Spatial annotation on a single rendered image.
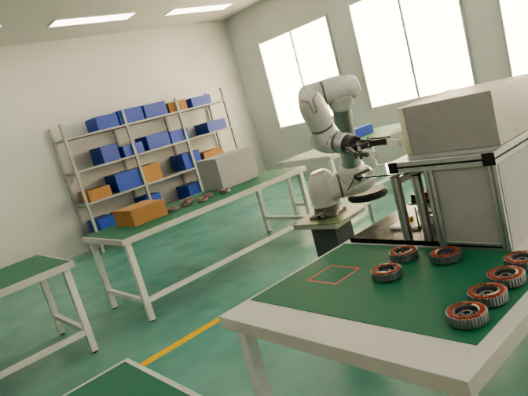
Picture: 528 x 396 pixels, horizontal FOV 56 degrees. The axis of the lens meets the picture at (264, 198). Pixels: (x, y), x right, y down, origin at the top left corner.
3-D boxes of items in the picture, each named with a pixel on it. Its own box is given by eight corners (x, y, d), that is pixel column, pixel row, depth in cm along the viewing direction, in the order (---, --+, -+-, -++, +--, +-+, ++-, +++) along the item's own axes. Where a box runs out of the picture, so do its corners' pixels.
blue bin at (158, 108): (135, 122, 840) (131, 109, 837) (156, 117, 866) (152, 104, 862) (146, 119, 808) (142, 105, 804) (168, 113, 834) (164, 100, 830)
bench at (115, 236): (106, 309, 479) (81, 237, 466) (269, 229, 614) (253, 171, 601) (149, 325, 410) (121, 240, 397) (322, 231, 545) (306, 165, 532)
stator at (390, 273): (379, 270, 192) (377, 262, 191) (407, 270, 185) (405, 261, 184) (368, 283, 183) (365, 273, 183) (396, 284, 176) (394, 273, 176)
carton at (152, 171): (133, 185, 835) (128, 169, 830) (152, 179, 857) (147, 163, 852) (144, 184, 804) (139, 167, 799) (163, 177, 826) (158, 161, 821)
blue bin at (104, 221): (91, 232, 786) (87, 220, 782) (108, 226, 804) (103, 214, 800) (102, 232, 754) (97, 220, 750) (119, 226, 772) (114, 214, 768)
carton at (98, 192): (81, 203, 778) (78, 192, 775) (102, 196, 800) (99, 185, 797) (90, 202, 747) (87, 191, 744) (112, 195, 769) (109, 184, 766)
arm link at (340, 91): (337, 188, 309) (372, 179, 308) (343, 203, 296) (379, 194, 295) (315, 75, 263) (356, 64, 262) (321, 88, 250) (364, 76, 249)
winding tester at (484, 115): (407, 155, 209) (397, 108, 205) (456, 132, 236) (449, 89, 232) (500, 145, 179) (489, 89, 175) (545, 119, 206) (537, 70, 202)
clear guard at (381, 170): (347, 191, 227) (344, 178, 225) (378, 175, 241) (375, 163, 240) (408, 187, 201) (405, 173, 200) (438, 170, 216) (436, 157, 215)
